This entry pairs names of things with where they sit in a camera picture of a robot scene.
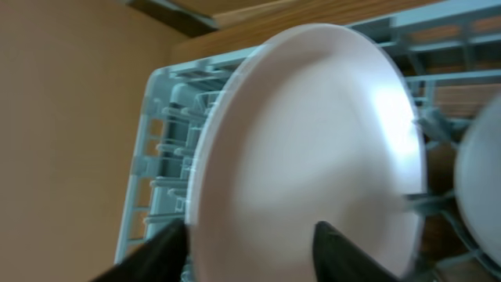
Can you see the grey bowl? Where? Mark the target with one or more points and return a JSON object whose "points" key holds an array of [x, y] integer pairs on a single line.
{"points": [[477, 179]]}

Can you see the grey dishwasher rack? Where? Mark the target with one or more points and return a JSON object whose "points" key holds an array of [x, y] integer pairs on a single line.
{"points": [[436, 49]]}

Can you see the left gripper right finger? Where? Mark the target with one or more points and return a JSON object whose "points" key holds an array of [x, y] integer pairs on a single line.
{"points": [[337, 259]]}

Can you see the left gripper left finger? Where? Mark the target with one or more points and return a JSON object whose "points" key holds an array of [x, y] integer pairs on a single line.
{"points": [[160, 259]]}

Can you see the large white plate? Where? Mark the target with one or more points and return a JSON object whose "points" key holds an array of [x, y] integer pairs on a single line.
{"points": [[316, 125]]}

